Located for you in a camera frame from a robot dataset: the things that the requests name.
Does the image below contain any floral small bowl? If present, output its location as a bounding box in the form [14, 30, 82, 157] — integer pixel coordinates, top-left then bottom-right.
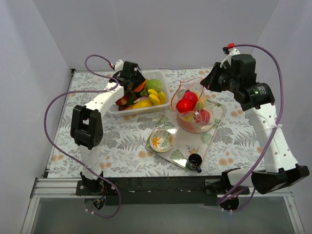
[149, 130, 174, 153]

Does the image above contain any green fruit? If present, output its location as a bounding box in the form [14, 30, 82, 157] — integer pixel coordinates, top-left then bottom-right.
[145, 79, 162, 92]

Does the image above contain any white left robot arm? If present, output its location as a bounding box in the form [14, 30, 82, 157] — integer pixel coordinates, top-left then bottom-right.
[70, 60, 145, 195]

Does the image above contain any yellow fruit under radish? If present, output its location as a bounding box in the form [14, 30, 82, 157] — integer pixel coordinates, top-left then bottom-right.
[133, 99, 153, 109]

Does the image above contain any yellow banana bunch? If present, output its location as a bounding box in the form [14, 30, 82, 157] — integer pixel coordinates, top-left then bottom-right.
[181, 113, 194, 122]
[148, 89, 167, 106]

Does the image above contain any dark blue cup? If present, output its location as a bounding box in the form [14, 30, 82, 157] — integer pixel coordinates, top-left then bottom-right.
[186, 154, 202, 173]

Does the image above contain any yellow mango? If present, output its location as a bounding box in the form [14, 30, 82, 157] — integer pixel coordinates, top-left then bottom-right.
[195, 93, 206, 111]

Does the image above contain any white plastic fruit basket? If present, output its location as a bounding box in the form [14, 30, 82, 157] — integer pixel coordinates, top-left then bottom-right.
[107, 70, 171, 117]

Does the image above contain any pink white plate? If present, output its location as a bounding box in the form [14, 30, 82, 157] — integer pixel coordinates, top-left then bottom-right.
[176, 103, 215, 134]

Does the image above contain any red apple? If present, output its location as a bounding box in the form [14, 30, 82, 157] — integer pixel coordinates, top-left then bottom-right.
[175, 99, 195, 113]

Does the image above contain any floral tablecloth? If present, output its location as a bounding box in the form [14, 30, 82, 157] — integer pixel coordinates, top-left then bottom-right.
[47, 72, 262, 178]

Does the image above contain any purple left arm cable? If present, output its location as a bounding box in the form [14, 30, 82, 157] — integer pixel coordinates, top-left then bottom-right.
[43, 54, 122, 219]

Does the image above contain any black base bar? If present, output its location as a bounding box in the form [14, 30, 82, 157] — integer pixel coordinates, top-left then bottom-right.
[75, 175, 244, 207]

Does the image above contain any leaf pattern tray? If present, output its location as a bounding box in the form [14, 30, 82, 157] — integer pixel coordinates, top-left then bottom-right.
[145, 100, 225, 171]

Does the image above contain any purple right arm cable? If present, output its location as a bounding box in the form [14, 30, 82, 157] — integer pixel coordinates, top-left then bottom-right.
[215, 43, 284, 212]

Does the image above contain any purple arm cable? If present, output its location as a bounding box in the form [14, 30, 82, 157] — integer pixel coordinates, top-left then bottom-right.
[43, 54, 122, 219]
[215, 43, 284, 212]

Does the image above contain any clear zip top bag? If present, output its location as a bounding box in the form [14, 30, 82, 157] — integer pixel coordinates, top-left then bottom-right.
[171, 77, 215, 134]

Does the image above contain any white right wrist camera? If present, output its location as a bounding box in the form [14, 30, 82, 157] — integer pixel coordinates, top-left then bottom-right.
[220, 43, 240, 68]

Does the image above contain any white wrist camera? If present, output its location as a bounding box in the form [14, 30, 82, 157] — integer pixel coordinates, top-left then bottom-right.
[220, 43, 240, 68]
[110, 59, 124, 71]

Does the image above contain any red pomegranate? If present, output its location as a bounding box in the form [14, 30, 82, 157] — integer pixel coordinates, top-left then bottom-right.
[183, 91, 198, 104]

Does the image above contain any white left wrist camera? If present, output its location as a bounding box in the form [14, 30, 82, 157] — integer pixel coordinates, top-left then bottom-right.
[110, 59, 124, 71]

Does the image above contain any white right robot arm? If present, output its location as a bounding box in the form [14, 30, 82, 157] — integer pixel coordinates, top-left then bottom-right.
[200, 53, 310, 195]

